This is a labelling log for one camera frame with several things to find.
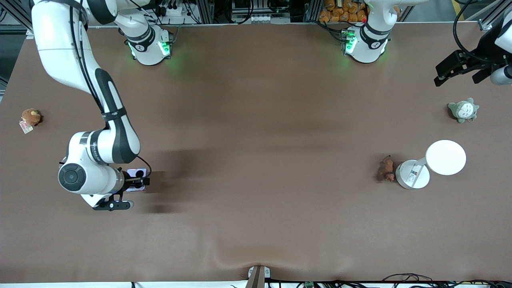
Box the lilac folding phone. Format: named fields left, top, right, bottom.
left=125, top=168, right=148, bottom=192

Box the brown lion statue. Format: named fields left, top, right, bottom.
left=376, top=155, right=396, bottom=183

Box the grey and white plush toy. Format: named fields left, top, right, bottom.
left=447, top=97, right=480, bottom=124

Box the white round desk lamp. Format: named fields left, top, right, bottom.
left=395, top=139, right=467, bottom=190

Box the pile of orange packets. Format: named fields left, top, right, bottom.
left=318, top=0, right=369, bottom=23

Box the brown plush toy with tag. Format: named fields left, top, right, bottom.
left=19, top=108, right=42, bottom=134

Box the white power strip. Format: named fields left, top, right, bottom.
left=157, top=3, right=193, bottom=17

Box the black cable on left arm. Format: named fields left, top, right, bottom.
left=452, top=0, right=490, bottom=57

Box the brown camera mount post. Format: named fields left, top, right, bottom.
left=244, top=265, right=271, bottom=288

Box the black cables bundle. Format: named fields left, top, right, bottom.
left=264, top=273, right=512, bottom=288

